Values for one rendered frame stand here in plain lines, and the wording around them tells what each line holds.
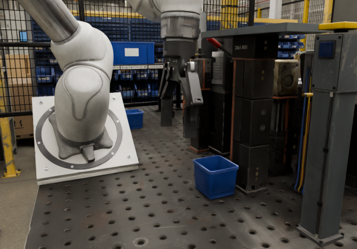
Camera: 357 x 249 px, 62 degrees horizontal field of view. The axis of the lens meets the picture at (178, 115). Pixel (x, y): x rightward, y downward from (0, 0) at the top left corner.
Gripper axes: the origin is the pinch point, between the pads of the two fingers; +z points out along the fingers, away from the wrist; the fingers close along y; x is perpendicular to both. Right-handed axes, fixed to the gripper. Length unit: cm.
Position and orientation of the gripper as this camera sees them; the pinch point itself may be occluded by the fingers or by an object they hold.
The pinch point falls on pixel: (177, 127)
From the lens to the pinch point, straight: 72.1
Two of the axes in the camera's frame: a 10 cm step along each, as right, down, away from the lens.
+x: 9.1, -0.4, 4.2
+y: 4.2, 1.5, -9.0
